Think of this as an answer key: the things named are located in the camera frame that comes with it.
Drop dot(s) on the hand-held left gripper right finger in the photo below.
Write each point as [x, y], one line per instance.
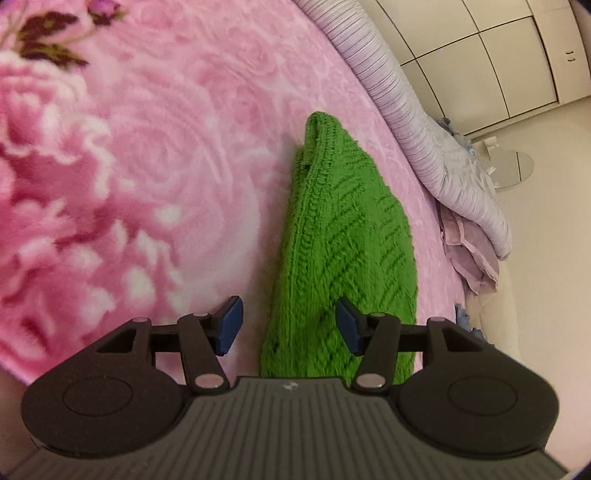
[347, 325]

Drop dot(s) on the striped lilac duvet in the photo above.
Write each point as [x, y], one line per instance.
[415, 138]

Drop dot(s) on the grey-blue garment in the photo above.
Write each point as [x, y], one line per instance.
[464, 318]

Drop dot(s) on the purple pillow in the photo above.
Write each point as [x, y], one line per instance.
[471, 258]

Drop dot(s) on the small grey cloth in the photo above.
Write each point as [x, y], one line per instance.
[448, 127]

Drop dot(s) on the white toiletry rack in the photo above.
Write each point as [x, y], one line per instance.
[490, 144]

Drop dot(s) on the oval mirror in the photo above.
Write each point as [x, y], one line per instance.
[512, 168]

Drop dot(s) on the small blue cloth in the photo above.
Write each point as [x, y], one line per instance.
[467, 144]

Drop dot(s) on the pink floral blanket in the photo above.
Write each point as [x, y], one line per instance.
[161, 138]

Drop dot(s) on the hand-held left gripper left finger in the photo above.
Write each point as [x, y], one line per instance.
[231, 323]

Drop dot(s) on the green knitted vest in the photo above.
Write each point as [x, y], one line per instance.
[332, 240]

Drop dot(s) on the cream wardrobe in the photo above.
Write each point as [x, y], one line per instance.
[485, 46]

